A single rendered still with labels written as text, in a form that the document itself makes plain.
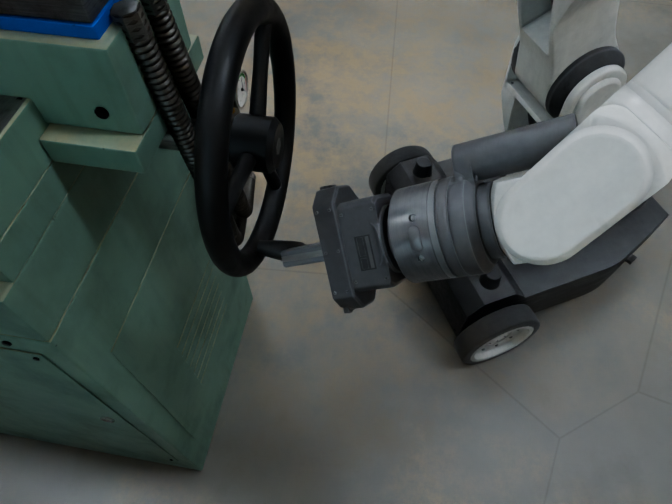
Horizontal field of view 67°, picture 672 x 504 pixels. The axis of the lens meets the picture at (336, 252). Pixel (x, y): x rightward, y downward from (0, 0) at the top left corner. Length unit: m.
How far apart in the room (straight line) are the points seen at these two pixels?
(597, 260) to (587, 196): 1.00
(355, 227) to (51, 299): 0.32
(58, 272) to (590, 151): 0.50
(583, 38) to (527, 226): 0.60
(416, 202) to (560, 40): 0.54
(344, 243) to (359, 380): 0.83
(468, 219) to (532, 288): 0.87
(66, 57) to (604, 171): 0.41
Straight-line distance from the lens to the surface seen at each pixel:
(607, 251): 1.40
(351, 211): 0.46
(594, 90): 0.98
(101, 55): 0.46
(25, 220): 0.54
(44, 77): 0.51
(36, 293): 0.57
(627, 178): 0.38
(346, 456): 1.22
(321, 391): 1.26
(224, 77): 0.43
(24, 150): 0.53
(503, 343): 1.32
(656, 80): 0.41
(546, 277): 1.29
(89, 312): 0.65
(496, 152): 0.42
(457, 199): 0.41
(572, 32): 0.92
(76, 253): 0.61
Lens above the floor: 1.20
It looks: 57 degrees down
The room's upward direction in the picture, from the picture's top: straight up
